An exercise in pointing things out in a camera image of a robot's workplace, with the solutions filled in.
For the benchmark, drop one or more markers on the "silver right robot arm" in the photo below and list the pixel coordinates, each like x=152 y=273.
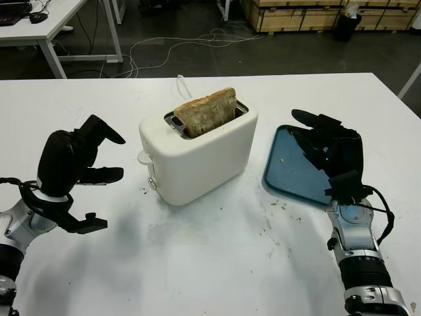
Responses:
x=358 y=256

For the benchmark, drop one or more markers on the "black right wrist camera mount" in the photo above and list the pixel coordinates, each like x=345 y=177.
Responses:
x=360 y=195

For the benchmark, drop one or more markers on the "white toaster lever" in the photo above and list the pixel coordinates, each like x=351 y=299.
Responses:
x=143 y=158

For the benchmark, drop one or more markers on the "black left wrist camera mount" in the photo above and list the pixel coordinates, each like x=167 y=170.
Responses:
x=65 y=220

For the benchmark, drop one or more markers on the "white shoe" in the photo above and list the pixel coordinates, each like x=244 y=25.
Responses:
x=66 y=27

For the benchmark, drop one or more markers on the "black trash bin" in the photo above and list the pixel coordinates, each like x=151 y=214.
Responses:
x=347 y=29

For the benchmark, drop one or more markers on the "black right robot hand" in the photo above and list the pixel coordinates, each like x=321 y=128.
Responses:
x=348 y=154

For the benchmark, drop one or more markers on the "blue plastic tray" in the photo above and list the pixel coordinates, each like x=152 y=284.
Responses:
x=286 y=171

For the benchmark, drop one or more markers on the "white two-slot toaster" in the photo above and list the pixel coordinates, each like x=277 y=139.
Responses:
x=207 y=164

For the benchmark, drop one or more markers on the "white office desk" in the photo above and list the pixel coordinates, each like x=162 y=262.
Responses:
x=65 y=16

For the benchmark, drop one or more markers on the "wooden crates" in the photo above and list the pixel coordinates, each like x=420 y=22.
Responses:
x=286 y=16

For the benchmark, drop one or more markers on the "white table leg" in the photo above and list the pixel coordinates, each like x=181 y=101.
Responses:
x=409 y=80

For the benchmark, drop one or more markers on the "black computer mouse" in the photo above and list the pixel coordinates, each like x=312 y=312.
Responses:
x=37 y=18

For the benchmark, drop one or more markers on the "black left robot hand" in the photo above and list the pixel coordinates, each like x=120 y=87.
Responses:
x=54 y=164

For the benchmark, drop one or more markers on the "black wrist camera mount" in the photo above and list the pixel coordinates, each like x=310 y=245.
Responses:
x=360 y=195
x=65 y=220

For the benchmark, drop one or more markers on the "black laptop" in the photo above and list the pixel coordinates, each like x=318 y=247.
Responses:
x=13 y=14

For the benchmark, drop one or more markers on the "brown bread slice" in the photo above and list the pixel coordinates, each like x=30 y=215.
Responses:
x=207 y=113

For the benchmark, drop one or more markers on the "silver toaster knob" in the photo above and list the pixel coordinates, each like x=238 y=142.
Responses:
x=153 y=183

